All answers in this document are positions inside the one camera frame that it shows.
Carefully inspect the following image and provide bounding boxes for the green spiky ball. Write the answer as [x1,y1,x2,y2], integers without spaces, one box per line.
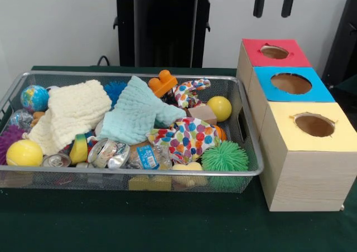
[201,140,249,172]

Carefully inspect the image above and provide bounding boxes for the clear wire mesh bin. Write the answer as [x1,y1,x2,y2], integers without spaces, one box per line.
[0,71,264,194]

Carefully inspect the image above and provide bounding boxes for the black panel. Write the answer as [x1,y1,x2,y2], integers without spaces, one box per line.
[324,0,357,91]

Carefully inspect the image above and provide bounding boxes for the orange toy block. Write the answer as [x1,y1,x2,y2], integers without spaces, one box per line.
[148,70,178,98]

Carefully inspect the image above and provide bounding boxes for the blue spiky ball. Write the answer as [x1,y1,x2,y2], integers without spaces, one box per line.
[104,81,129,106]

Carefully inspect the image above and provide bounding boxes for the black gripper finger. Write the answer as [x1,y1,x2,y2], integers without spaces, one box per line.
[254,0,266,18]
[281,0,299,18]

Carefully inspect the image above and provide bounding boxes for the white colourful print cloth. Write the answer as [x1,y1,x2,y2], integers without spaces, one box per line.
[173,78,211,109]

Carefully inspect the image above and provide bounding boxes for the blue globe ball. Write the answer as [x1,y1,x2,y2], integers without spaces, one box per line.
[21,85,50,113]

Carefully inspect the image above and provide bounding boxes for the polka dot cloth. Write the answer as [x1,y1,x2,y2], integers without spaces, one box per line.
[147,117,221,164]

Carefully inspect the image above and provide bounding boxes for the light teal waffle cloth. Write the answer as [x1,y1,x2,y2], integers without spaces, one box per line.
[99,76,187,146]

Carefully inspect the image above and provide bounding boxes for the cream waffle cloth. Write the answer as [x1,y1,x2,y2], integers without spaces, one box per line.
[28,79,112,156]

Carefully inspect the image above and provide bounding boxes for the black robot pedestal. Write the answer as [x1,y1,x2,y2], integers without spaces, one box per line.
[108,0,224,69]

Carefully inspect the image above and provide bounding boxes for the wooden box with three holes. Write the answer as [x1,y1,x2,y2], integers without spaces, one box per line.
[236,38,357,212]

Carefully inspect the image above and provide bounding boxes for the dark green tablecloth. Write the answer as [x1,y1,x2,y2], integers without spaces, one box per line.
[0,65,357,252]

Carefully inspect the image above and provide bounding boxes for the large yellow ball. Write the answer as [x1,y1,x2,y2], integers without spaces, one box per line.
[6,139,44,167]

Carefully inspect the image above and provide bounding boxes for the small yellow ball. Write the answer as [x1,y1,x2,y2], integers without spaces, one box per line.
[207,96,233,123]

